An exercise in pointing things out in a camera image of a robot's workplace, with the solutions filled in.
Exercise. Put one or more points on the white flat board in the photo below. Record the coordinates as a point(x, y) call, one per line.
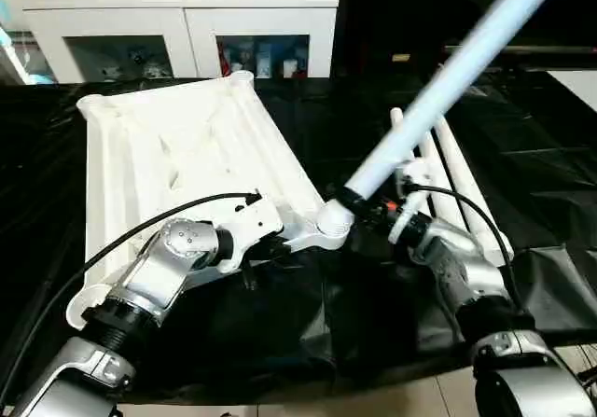
point(576, 86)

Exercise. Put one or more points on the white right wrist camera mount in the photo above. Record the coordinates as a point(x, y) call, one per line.
point(415, 174)

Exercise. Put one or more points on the small yellow label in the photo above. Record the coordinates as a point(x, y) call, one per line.
point(401, 57)

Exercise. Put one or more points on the white glass-door cabinet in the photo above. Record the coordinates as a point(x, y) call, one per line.
point(186, 20)

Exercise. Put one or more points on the black metal bar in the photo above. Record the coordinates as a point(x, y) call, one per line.
point(536, 51)

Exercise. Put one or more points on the white plastic table leg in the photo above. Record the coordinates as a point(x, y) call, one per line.
point(443, 81)
point(459, 165)
point(429, 153)
point(396, 118)

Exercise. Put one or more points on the black work surface mat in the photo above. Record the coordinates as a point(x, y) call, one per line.
point(280, 333)

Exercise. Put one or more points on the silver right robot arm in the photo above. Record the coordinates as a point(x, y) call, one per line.
point(466, 268)

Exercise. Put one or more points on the white plastic table top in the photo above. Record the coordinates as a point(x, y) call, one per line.
point(163, 123)

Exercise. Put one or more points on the white and turquoise rack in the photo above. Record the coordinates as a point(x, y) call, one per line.
point(23, 58)

